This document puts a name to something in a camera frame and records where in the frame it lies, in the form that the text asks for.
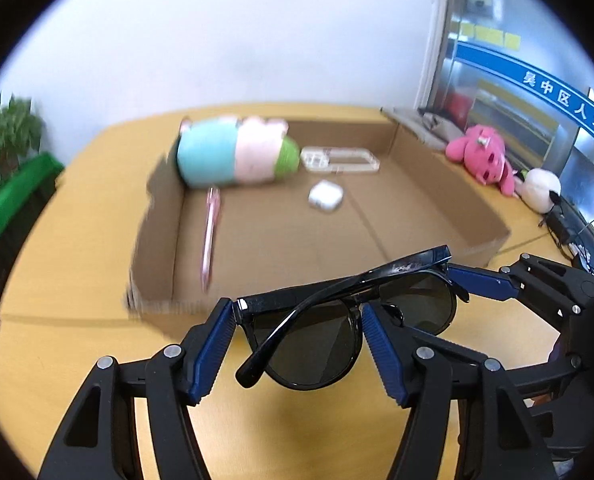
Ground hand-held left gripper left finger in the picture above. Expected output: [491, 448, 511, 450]
[37, 297, 238, 480]

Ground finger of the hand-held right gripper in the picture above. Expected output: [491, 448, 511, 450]
[447, 252, 594, 332]
[383, 302, 585, 401]

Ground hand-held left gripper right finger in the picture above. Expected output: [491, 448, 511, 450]
[359, 304, 560, 480]

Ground black sunglasses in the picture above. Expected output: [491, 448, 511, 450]
[234, 245, 470, 392]

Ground pink pen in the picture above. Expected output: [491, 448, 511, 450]
[199, 186, 223, 292]

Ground brown cardboard box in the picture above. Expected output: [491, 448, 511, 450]
[122, 117, 512, 328]

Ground white earbud case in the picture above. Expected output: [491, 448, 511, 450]
[307, 181, 343, 213]

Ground clear phone case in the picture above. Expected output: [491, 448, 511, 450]
[300, 146, 381, 175]

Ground white plush toy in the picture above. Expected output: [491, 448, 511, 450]
[521, 168, 562, 212]

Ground pink plush toy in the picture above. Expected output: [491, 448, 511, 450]
[445, 125, 528, 196]

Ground grey cloth bag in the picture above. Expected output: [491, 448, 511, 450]
[381, 106, 465, 148]

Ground pig plush with green hair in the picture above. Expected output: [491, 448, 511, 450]
[176, 115, 302, 190]

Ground blue window banner strip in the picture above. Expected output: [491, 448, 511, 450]
[456, 41, 594, 156]

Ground green cloth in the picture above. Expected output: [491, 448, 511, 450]
[0, 154, 65, 271]

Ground green potted plant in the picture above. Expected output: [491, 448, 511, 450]
[0, 92, 46, 206]

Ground black charger with cable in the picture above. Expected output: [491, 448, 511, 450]
[537, 200, 594, 271]

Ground glass partition with metal frame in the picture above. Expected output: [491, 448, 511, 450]
[417, 0, 594, 241]

